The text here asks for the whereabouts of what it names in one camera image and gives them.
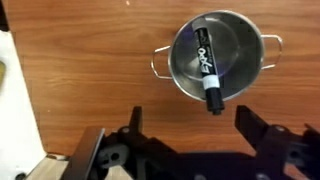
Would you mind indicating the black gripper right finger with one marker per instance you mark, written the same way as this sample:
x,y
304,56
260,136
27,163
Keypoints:
x,y
251,126

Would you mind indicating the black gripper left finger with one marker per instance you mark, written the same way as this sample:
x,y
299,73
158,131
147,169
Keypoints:
x,y
136,122

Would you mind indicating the black Expo marker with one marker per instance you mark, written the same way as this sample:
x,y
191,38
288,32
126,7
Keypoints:
x,y
210,77

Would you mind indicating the silver metal pot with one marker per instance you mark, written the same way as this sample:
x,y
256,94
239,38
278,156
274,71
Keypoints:
x,y
239,51

